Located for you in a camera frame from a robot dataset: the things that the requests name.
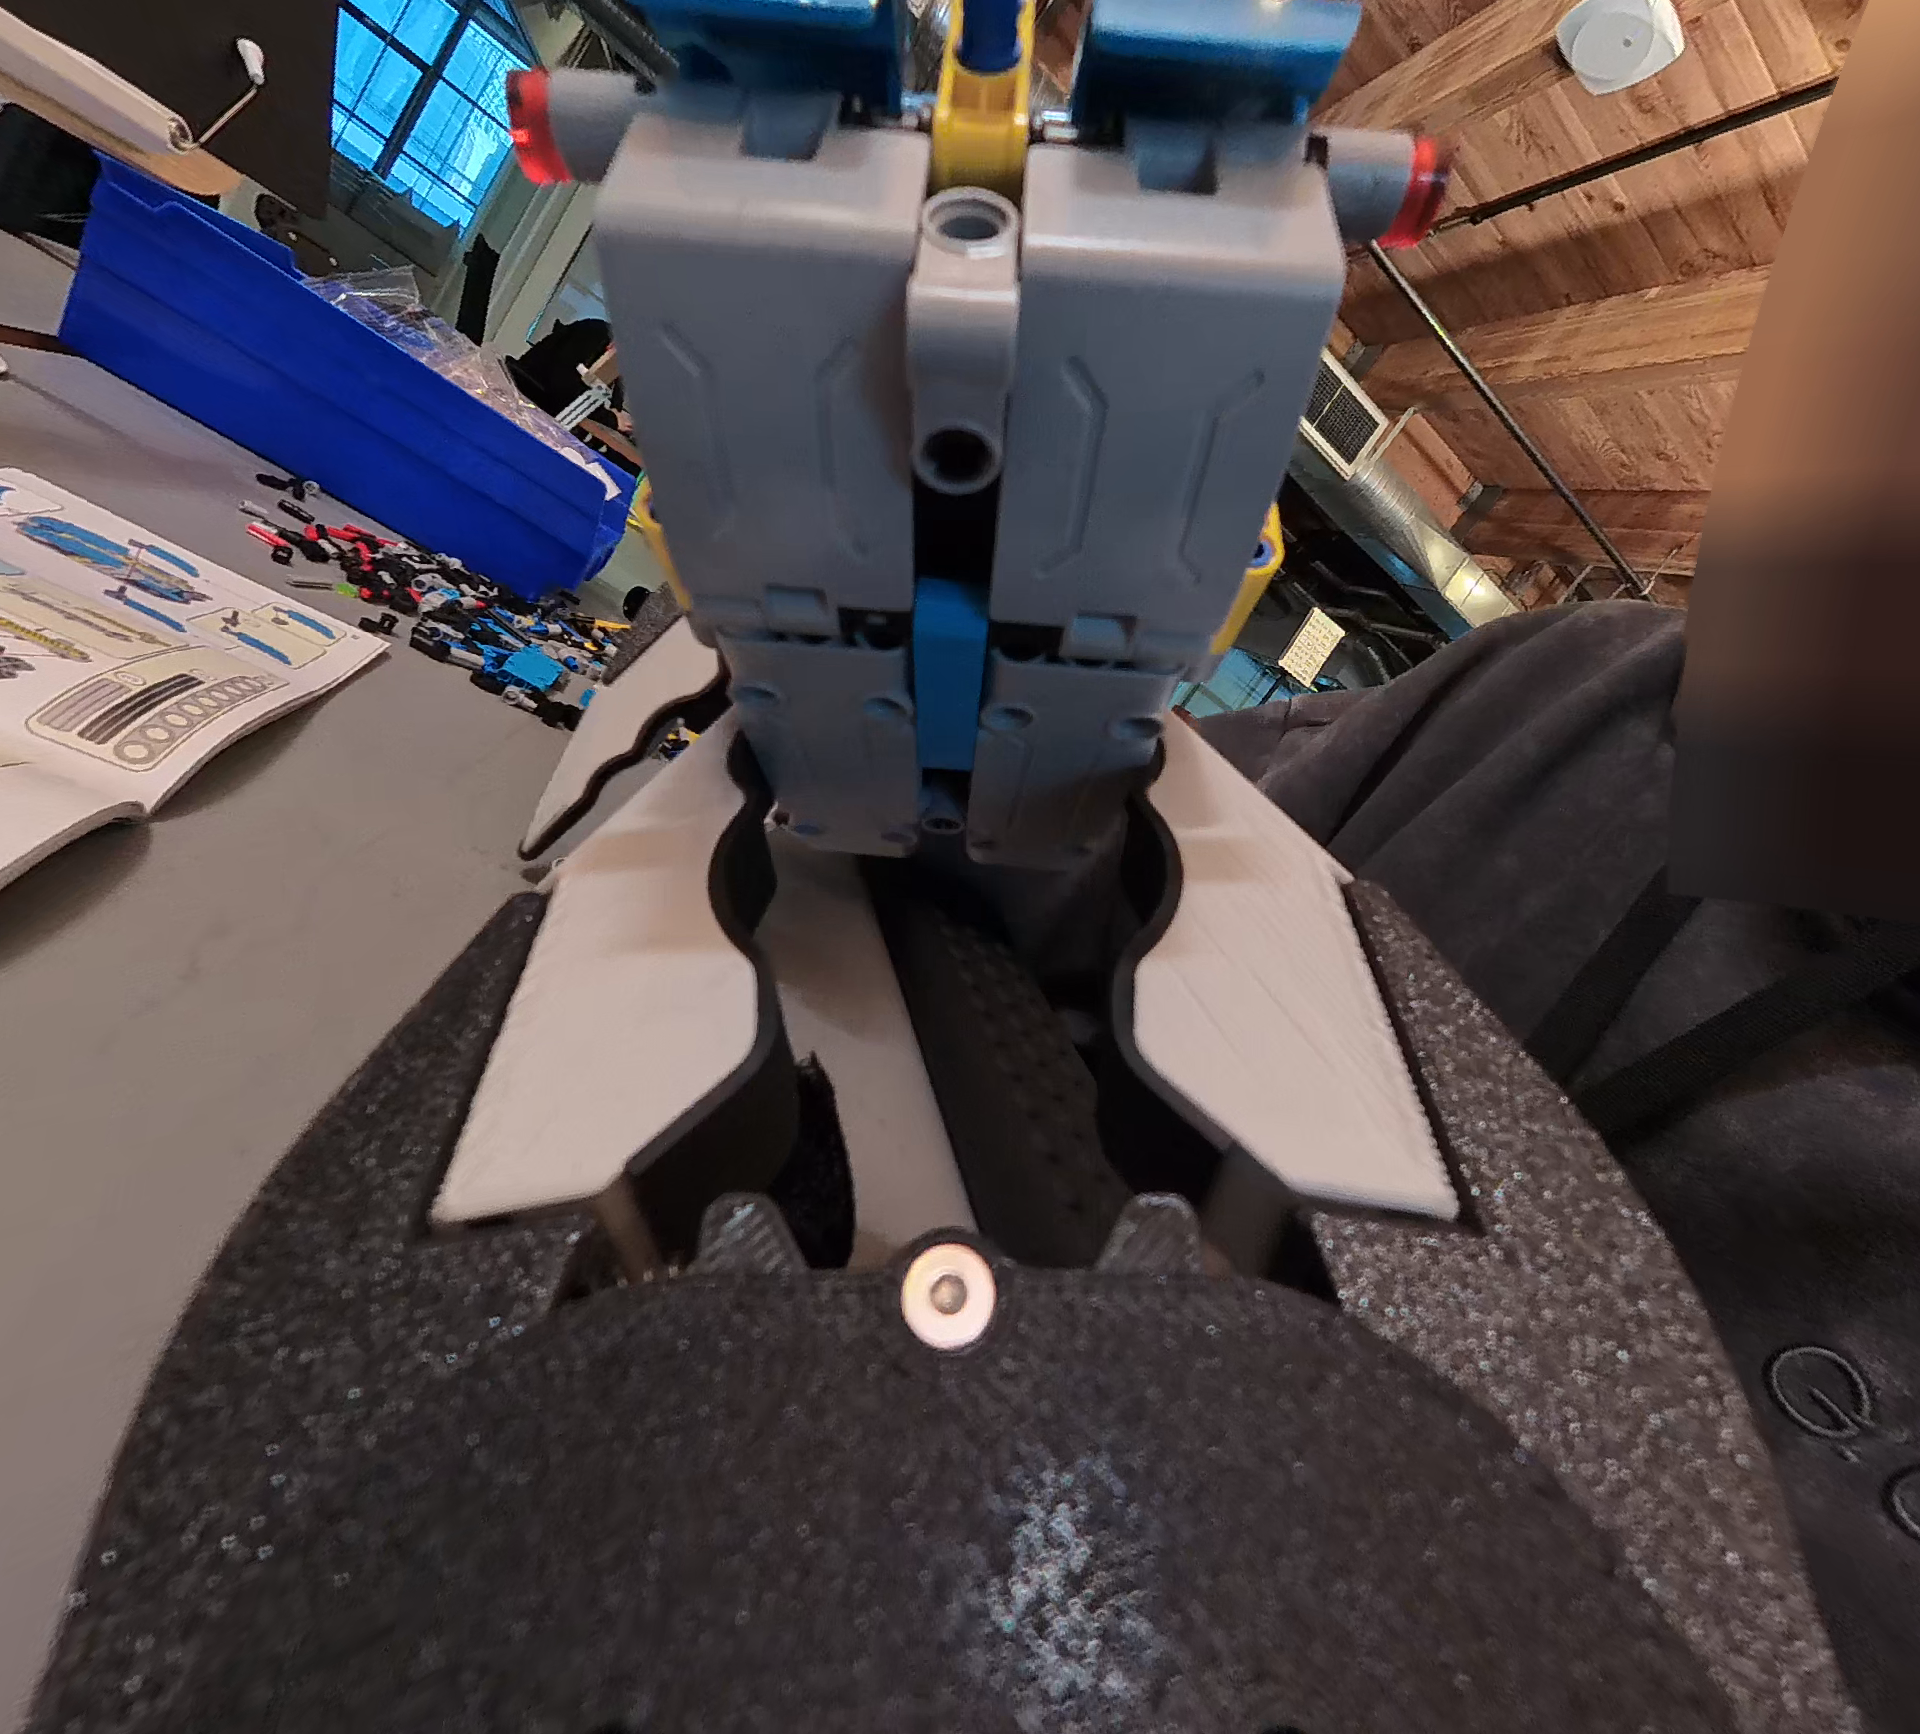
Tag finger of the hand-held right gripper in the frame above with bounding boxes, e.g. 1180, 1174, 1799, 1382
541, 659, 739, 816
516, 719, 749, 870

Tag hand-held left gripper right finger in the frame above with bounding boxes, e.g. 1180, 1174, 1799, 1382
1106, 732, 1463, 1274

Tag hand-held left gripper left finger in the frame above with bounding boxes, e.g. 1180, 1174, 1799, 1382
431, 736, 783, 1284

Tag blue grey toy robot model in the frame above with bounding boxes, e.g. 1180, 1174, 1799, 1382
502, 0, 1458, 873

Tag grey desk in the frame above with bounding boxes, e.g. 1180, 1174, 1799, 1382
0, 239, 978, 1722

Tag white desk lamp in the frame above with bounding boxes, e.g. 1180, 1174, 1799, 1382
0, 0, 273, 164

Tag pile of small brick parts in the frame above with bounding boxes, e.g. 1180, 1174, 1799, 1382
240, 473, 709, 734

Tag clear plastic bags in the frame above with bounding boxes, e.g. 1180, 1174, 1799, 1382
307, 264, 610, 468

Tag open instruction booklet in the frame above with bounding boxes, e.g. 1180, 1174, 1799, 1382
0, 465, 392, 888

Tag blue storage bin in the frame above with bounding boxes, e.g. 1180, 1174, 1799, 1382
57, 149, 641, 595

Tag white vent grille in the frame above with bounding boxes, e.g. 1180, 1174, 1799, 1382
1297, 350, 1391, 475

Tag paned window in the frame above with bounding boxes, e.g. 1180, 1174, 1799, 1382
327, 0, 541, 253

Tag white ceiling device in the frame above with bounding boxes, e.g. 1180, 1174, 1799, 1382
1554, 0, 1690, 95

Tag silver air duct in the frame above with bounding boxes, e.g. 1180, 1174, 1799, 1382
1291, 414, 1548, 633

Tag black strap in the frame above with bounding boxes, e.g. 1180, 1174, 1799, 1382
1523, 863, 1920, 1144

